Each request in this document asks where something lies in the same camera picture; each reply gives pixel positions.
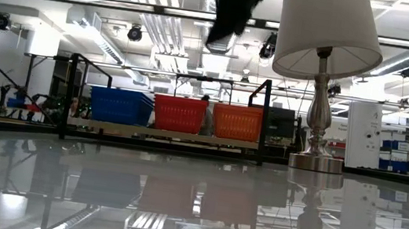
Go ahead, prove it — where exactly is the red slotted plastic basket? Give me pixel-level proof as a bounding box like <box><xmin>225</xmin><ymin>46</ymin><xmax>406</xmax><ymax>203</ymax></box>
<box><xmin>151</xmin><ymin>102</ymin><xmax>206</xmax><ymax>136</ymax></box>
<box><xmin>153</xmin><ymin>93</ymin><xmax>210</xmax><ymax>113</ymax></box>

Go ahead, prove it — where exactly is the black overhead rig beam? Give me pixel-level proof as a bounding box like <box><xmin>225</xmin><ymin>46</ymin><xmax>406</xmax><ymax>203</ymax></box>
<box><xmin>41</xmin><ymin>0</ymin><xmax>409</xmax><ymax>49</ymax></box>

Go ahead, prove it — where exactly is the person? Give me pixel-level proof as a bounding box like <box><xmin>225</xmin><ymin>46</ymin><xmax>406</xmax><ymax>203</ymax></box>
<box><xmin>195</xmin><ymin>93</ymin><xmax>220</xmax><ymax>138</ymax></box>

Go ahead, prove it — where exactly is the black background monitor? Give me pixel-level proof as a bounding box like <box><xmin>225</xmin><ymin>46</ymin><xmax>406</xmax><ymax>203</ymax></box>
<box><xmin>265</xmin><ymin>107</ymin><xmax>298</xmax><ymax>140</ymax></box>

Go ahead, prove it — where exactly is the table lamp with white shade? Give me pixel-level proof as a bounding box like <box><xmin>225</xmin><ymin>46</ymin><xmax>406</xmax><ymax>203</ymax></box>
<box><xmin>259</xmin><ymin>0</ymin><xmax>392</xmax><ymax>180</ymax></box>

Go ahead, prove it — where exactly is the white background cabinet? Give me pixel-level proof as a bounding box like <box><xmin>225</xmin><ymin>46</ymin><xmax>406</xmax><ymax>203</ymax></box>
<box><xmin>341</xmin><ymin>100</ymin><xmax>386</xmax><ymax>172</ymax></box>

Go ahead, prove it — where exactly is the blue storage bin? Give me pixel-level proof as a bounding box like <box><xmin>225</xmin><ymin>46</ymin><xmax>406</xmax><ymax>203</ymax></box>
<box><xmin>377</xmin><ymin>158</ymin><xmax>409</xmax><ymax>175</ymax></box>
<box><xmin>380</xmin><ymin>138</ymin><xmax>409</xmax><ymax>153</ymax></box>

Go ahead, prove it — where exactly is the wooden shelf with black frame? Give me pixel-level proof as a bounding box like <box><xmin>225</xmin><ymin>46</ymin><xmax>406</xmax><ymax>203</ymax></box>
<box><xmin>57</xmin><ymin>52</ymin><xmax>275</xmax><ymax>168</ymax></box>

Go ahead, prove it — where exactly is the black diagonal frame strut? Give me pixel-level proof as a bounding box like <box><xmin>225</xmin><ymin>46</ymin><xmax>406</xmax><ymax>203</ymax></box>
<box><xmin>0</xmin><ymin>37</ymin><xmax>66</xmax><ymax>126</ymax></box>

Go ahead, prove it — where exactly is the black table frame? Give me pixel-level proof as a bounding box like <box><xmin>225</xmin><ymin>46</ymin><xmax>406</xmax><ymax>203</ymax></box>
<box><xmin>0</xmin><ymin>118</ymin><xmax>409</xmax><ymax>189</ymax></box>

